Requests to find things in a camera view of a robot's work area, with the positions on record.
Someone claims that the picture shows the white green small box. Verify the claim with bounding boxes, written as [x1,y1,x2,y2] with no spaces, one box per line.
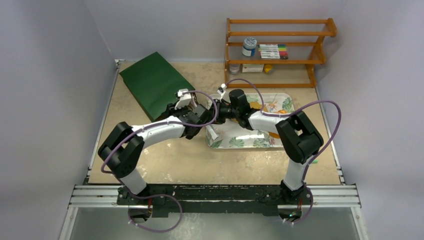
[241,64,264,73]

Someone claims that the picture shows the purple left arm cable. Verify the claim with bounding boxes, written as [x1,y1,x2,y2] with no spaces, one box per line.
[100,90,220,233]

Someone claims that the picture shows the green paper bag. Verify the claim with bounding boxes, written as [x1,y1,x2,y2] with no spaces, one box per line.
[120,52,195,122]

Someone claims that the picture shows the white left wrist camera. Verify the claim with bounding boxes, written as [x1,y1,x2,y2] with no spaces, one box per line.
[174,88,193,110]

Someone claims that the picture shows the small grey jar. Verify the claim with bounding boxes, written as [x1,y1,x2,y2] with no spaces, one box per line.
[229,64,241,75]

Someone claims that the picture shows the brown fake bread slice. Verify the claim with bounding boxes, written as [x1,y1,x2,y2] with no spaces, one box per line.
[249,102,268,111]

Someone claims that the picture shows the blue jar patterned lid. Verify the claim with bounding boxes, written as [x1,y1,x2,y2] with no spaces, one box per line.
[242,37,258,57]

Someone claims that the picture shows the orange fake bread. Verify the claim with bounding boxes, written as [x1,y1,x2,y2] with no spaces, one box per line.
[269,109,289,139]

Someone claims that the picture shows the orange wooden shelf rack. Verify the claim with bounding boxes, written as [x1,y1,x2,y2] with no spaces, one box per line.
[224,18,338,88]

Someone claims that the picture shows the metal tongs white grips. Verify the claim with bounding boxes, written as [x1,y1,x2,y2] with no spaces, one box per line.
[205,124,219,140]

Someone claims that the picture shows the small yellow object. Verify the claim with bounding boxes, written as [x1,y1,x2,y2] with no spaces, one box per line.
[263,64,274,74]

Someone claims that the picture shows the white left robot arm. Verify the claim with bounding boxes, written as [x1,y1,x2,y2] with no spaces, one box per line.
[97,103,216,205]

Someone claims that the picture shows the set of coloured markers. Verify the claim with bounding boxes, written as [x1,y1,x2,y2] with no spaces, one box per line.
[258,44,289,60]

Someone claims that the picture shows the leaf pattern serving tray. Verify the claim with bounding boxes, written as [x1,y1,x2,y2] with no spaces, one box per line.
[206,93,295,149]

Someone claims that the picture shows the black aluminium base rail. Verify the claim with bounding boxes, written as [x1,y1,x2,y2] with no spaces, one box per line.
[70,184,361,220]

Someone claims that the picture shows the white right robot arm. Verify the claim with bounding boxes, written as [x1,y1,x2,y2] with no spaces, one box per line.
[211,89,324,204]

